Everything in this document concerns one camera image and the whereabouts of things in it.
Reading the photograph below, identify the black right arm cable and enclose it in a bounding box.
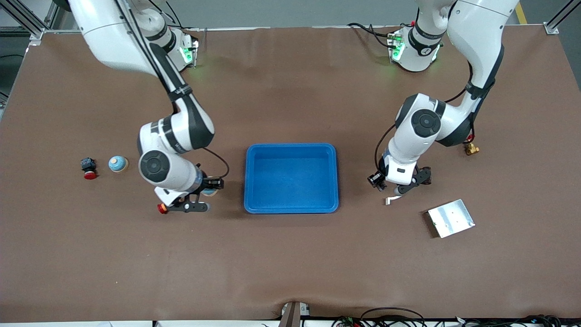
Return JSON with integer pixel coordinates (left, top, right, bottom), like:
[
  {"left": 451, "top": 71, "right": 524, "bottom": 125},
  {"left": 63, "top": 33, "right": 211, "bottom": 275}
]
[{"left": 200, "top": 145, "right": 231, "bottom": 180}]

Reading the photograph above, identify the red mushroom button blue base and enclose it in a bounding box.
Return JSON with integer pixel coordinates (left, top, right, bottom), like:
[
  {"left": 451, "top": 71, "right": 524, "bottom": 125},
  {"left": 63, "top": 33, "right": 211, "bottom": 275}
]
[{"left": 80, "top": 157, "right": 98, "bottom": 180}]

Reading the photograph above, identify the black right base cable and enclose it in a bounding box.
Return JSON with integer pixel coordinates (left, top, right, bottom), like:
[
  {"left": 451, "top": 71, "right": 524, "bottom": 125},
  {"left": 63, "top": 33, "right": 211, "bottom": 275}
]
[{"left": 164, "top": 0, "right": 200, "bottom": 32}]

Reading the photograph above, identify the black left base cable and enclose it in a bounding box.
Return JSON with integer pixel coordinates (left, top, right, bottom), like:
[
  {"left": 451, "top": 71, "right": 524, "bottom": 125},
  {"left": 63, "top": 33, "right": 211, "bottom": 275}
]
[{"left": 347, "top": 22, "right": 394, "bottom": 48}]

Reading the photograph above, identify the black cable bundle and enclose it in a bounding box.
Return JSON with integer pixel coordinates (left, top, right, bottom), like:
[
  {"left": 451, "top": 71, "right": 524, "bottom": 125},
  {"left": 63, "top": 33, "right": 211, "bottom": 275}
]
[{"left": 463, "top": 315, "right": 564, "bottom": 327}]

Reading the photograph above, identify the black looped cable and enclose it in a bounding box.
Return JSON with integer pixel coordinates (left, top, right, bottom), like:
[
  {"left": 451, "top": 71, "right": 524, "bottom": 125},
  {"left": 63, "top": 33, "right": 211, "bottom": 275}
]
[{"left": 361, "top": 307, "right": 427, "bottom": 327}]

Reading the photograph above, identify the square aluminium plate block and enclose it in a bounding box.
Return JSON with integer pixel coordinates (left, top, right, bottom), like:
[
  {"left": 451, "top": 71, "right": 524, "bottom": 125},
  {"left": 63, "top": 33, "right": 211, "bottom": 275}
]
[{"left": 427, "top": 199, "right": 476, "bottom": 239}]

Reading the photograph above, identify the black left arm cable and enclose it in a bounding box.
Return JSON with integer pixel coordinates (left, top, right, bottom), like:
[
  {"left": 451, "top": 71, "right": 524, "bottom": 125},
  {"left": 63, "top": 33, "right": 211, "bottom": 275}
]
[{"left": 375, "top": 124, "right": 396, "bottom": 173}]

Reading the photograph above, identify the aluminium frame strut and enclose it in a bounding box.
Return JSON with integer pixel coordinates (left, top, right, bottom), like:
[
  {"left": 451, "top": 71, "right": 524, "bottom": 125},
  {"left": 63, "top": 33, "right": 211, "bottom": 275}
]
[
  {"left": 544, "top": 0, "right": 581, "bottom": 35},
  {"left": 0, "top": 0, "right": 59, "bottom": 42}
]

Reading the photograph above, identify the brown table mat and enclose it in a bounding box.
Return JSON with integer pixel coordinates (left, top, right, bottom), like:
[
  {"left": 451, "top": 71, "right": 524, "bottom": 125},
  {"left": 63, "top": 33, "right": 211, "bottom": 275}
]
[{"left": 0, "top": 25, "right": 581, "bottom": 323}]

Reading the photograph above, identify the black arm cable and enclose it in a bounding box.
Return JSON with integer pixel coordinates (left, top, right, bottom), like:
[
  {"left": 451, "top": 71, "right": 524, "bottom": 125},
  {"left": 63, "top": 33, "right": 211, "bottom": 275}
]
[
  {"left": 200, "top": 145, "right": 231, "bottom": 180},
  {"left": 375, "top": 124, "right": 396, "bottom": 173}
]

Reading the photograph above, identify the black base cable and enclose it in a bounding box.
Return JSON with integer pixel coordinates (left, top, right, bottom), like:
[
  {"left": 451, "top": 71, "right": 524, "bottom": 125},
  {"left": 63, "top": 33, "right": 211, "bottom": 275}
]
[
  {"left": 164, "top": 0, "right": 200, "bottom": 32},
  {"left": 347, "top": 22, "right": 394, "bottom": 48}
]

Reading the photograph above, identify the blue plastic tray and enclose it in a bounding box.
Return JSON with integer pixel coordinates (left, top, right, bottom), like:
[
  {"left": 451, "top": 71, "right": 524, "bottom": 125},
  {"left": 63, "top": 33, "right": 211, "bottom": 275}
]
[{"left": 244, "top": 144, "right": 340, "bottom": 214}]

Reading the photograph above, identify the metal table clamp bracket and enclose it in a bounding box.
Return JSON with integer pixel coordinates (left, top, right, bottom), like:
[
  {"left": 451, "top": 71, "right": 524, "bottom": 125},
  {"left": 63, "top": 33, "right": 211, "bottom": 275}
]
[{"left": 278, "top": 301, "right": 312, "bottom": 327}]

